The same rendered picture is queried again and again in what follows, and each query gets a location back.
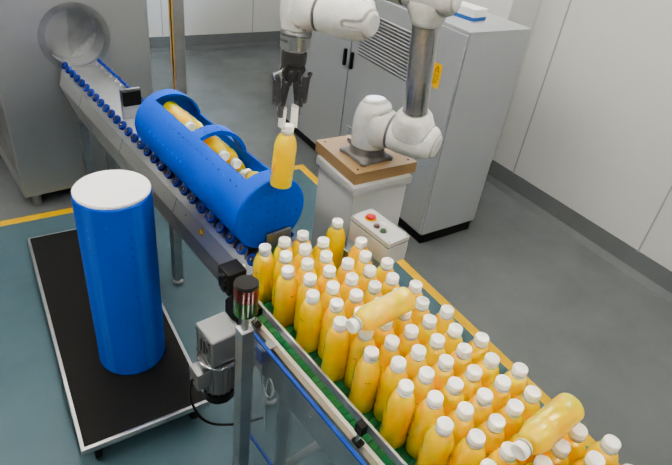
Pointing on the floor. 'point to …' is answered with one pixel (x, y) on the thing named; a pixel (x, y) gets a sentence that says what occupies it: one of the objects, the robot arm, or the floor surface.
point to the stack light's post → (244, 345)
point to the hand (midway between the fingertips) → (288, 117)
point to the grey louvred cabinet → (432, 183)
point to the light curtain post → (176, 25)
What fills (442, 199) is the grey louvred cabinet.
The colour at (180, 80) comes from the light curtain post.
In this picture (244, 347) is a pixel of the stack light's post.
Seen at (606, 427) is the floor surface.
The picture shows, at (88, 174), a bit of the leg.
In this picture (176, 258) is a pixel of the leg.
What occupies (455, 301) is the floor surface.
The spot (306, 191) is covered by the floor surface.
